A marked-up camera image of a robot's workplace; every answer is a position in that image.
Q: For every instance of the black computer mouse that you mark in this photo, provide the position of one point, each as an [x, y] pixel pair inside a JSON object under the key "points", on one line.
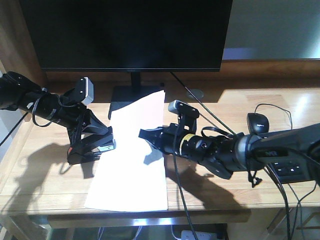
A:
{"points": [[257, 123]]}

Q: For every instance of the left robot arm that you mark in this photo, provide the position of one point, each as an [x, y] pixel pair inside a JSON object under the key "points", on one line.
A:
{"points": [[16, 93]]}

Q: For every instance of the black orange stapler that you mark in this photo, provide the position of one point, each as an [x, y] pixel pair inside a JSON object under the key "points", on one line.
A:
{"points": [[93, 146]]}

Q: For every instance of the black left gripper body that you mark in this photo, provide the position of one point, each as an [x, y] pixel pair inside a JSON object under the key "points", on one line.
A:
{"points": [[50, 108]]}

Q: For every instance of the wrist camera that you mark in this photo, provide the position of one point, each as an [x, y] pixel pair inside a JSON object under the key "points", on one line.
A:
{"points": [[84, 91], [187, 115]]}

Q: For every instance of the white paper sheet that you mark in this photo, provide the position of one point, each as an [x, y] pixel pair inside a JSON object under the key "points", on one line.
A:
{"points": [[131, 178]]}

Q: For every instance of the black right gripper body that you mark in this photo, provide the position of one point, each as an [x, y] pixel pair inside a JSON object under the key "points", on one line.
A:
{"points": [[187, 145]]}

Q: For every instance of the wooden computer desk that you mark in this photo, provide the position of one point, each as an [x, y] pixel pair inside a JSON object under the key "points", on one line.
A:
{"points": [[31, 178]]}

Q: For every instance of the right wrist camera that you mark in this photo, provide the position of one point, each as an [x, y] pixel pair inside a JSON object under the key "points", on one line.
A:
{"points": [[187, 115]]}

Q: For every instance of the white power strip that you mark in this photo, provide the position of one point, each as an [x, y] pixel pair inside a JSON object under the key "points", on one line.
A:
{"points": [[188, 235]]}

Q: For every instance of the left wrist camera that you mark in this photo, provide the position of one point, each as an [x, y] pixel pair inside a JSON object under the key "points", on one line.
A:
{"points": [[84, 91]]}

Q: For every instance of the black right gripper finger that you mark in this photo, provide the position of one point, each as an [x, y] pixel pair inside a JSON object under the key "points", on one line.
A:
{"points": [[151, 133], [157, 144]]}

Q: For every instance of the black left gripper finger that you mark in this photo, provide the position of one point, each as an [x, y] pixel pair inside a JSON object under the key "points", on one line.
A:
{"points": [[75, 138], [92, 125]]}

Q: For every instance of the black monitor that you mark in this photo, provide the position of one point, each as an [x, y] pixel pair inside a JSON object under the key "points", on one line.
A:
{"points": [[132, 36]]}

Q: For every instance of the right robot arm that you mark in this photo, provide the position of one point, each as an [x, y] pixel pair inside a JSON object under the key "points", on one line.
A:
{"points": [[223, 156]]}

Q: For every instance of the black keyboard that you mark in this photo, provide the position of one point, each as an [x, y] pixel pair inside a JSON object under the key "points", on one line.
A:
{"points": [[295, 172]]}

